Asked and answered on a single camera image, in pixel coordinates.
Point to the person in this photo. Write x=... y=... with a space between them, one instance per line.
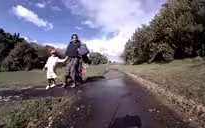
x=72 y=50
x=51 y=66

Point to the dark asphalt path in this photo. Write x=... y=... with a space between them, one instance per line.
x=100 y=100

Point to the grass bank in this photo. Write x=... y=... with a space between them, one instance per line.
x=176 y=76

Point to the row of green trees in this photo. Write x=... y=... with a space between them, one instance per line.
x=176 y=33

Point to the grass field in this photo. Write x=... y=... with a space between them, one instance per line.
x=20 y=78

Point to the group of dark trees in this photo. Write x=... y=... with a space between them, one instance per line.
x=13 y=53

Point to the grass patch with leaves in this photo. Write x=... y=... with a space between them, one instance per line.
x=20 y=113

